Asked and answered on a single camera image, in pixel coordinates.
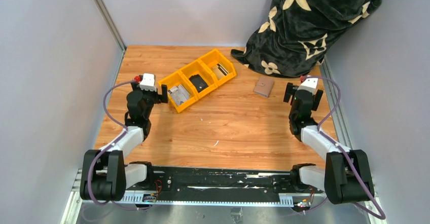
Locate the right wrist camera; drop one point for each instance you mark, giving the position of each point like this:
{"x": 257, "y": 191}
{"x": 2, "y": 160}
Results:
{"x": 308, "y": 84}

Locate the black card in bin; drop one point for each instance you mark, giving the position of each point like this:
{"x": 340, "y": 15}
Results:
{"x": 198, "y": 82}

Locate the silver cards in bin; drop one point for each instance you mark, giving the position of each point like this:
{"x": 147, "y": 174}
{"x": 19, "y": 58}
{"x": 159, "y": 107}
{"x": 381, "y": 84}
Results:
{"x": 179, "y": 94}

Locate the beige leather card holder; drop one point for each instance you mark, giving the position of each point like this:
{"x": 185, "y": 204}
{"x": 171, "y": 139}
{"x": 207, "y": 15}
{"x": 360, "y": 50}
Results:
{"x": 264, "y": 86}

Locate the yellow bin with black card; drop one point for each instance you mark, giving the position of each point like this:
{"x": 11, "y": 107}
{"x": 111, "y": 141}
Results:
{"x": 197, "y": 67}

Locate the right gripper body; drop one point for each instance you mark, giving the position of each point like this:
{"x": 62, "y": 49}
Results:
{"x": 288, "y": 92}

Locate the striped cards in bin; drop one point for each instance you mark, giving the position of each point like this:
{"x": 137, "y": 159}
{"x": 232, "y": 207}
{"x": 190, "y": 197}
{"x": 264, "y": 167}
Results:
{"x": 219, "y": 71}

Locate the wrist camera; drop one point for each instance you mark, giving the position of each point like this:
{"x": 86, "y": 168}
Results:
{"x": 308, "y": 84}
{"x": 147, "y": 82}

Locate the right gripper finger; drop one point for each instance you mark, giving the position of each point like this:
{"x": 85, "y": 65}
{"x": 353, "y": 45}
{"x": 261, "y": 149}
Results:
{"x": 317, "y": 98}
{"x": 289, "y": 92}

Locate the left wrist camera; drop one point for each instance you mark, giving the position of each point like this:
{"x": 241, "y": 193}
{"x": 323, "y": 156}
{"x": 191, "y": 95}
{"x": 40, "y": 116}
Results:
{"x": 147, "y": 82}

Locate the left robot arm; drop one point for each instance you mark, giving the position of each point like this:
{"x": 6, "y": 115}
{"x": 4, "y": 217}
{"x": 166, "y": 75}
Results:
{"x": 105, "y": 176}

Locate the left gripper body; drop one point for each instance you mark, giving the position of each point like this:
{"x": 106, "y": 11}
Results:
{"x": 162, "y": 94}

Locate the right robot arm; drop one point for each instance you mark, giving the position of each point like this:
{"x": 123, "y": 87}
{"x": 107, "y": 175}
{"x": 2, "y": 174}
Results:
{"x": 331, "y": 155}

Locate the yellow bin with silver cards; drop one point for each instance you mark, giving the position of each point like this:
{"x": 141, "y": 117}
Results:
{"x": 175, "y": 79}

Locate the black floral blanket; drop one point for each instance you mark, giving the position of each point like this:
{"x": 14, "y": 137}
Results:
{"x": 296, "y": 34}

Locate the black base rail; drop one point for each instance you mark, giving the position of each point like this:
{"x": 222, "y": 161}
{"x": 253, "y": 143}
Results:
{"x": 238, "y": 187}

